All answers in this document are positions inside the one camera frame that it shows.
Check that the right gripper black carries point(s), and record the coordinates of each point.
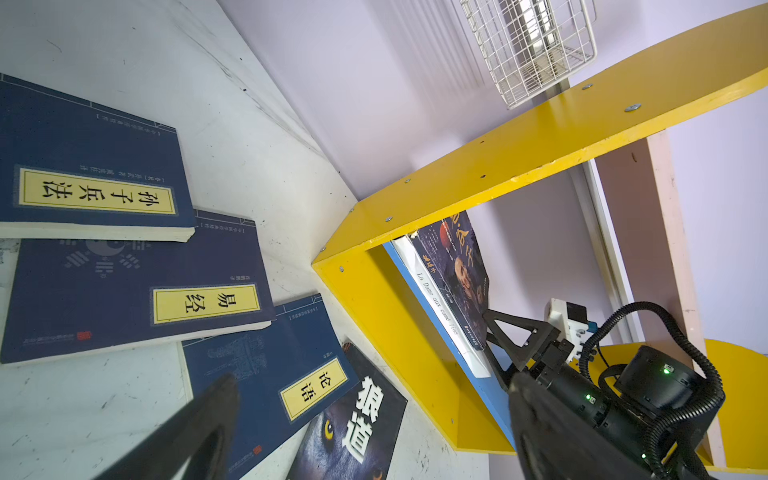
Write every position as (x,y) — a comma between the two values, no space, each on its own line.
(518,345)

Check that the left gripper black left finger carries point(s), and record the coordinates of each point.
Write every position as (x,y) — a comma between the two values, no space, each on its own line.
(194,442)

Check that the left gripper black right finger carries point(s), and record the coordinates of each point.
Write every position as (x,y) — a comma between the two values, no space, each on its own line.
(552,442)

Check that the white portfolio book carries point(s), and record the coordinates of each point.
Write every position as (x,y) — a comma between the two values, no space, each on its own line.
(438,304)

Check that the dark purple portrait book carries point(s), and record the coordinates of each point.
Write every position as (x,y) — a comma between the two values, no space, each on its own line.
(451,254)

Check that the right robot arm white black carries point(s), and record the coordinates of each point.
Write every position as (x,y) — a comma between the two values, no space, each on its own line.
(676,402)

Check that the navy book right yellow label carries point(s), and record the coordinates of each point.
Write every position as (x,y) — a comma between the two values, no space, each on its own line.
(286,373)

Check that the navy book yellow label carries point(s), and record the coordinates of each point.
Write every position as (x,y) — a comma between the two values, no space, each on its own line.
(70,297)
(286,373)
(75,169)

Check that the navy book middle yellow label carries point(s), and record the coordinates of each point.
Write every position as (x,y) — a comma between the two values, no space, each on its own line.
(70,297)

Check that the black wolf cover book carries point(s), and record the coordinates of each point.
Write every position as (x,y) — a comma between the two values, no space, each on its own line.
(355,437)

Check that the yellow bookshelf pink blue shelves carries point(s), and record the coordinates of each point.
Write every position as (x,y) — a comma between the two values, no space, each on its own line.
(659,64)

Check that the navy book leftmost yellow label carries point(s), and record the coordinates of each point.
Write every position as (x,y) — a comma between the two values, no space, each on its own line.
(75,169)

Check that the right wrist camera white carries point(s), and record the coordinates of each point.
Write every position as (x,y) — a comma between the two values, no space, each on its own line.
(571,321)

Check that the white wire basket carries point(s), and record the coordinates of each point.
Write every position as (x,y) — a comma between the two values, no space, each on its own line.
(530,46)

